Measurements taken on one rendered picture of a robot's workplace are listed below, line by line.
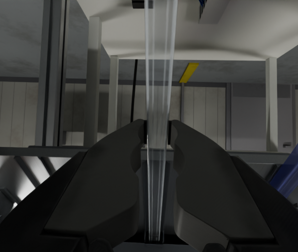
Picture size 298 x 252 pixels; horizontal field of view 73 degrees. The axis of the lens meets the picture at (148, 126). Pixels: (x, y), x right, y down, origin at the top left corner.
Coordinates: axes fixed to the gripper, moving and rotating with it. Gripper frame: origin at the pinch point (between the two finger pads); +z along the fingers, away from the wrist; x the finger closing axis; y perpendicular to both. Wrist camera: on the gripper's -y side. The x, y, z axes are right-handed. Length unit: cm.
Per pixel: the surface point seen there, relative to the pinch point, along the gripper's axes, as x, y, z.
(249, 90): 152, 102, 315
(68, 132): -144, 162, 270
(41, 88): -24.1, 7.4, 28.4
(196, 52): 15, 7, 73
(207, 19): 11.9, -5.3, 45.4
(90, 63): -19, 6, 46
